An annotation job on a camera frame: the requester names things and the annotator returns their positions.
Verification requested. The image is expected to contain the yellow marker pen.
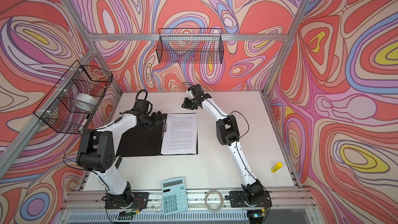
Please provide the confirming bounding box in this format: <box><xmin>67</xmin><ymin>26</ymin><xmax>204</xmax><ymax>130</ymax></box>
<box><xmin>271</xmin><ymin>162</ymin><xmax>283</xmax><ymax>173</ymax></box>

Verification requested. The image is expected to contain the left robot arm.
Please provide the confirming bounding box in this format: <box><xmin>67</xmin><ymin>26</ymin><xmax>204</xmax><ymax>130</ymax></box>
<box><xmin>76</xmin><ymin>89</ymin><xmax>164</xmax><ymax>208</ymax></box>

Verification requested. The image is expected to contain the black wire basket left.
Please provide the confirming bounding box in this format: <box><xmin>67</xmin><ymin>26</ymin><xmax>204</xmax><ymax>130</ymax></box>
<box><xmin>33</xmin><ymin>61</ymin><xmax>113</xmax><ymax>134</ymax></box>

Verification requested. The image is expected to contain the black wire basket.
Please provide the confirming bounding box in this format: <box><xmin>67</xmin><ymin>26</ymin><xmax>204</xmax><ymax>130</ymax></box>
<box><xmin>33</xmin><ymin>61</ymin><xmax>113</xmax><ymax>134</ymax></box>
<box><xmin>156</xmin><ymin>28</ymin><xmax>224</xmax><ymax>64</ymax></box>

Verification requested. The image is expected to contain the metal folder clip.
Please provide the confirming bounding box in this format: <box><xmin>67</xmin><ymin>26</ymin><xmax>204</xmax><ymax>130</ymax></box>
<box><xmin>161</xmin><ymin>120</ymin><xmax>167</xmax><ymax>140</ymax></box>

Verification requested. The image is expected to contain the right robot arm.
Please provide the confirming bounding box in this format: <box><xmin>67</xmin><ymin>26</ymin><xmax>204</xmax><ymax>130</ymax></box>
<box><xmin>181</xmin><ymin>84</ymin><xmax>265</xmax><ymax>206</ymax></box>

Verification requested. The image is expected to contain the coiled clear cable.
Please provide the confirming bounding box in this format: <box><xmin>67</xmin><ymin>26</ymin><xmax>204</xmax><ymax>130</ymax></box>
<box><xmin>204</xmin><ymin>189</ymin><xmax>224</xmax><ymax>213</ymax></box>

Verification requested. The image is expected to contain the white folder black inside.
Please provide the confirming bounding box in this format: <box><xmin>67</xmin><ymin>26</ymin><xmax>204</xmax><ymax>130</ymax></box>
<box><xmin>116</xmin><ymin>122</ymin><xmax>163</xmax><ymax>158</ymax></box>

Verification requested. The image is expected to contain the printed paper stack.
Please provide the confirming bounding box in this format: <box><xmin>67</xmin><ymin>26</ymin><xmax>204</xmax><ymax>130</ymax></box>
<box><xmin>161</xmin><ymin>114</ymin><xmax>198</xmax><ymax>155</ymax></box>

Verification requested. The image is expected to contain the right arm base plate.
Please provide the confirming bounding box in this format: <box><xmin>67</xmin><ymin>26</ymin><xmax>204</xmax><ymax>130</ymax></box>
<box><xmin>224</xmin><ymin>190</ymin><xmax>273</xmax><ymax>209</ymax></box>

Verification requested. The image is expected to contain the black wire basket back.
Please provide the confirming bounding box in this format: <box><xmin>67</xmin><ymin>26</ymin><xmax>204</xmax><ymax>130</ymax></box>
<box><xmin>156</xmin><ymin>28</ymin><xmax>224</xmax><ymax>64</ymax></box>

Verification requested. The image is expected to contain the black marker pen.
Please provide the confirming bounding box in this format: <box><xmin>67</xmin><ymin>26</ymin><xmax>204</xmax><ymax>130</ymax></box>
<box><xmin>78</xmin><ymin>115</ymin><xmax>90</xmax><ymax>132</ymax></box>

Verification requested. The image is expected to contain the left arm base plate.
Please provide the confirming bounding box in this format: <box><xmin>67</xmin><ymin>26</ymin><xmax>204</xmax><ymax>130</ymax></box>
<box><xmin>102</xmin><ymin>192</ymin><xmax>149</xmax><ymax>210</ymax></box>

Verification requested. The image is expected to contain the teal calculator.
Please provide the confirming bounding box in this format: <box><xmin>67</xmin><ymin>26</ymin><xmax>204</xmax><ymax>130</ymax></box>
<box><xmin>161</xmin><ymin>177</ymin><xmax>188</xmax><ymax>215</ymax></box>

